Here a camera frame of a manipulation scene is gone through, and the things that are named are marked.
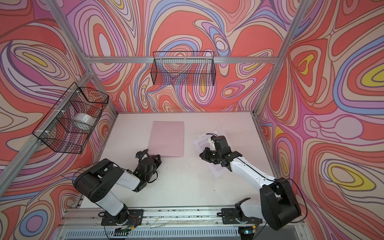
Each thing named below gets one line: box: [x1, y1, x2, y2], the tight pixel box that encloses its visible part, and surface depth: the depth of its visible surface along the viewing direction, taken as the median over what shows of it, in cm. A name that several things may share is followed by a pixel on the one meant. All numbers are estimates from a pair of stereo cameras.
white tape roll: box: [72, 112, 97, 130], surface depth 74 cm
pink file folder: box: [148, 121, 185, 158], surface depth 106 cm
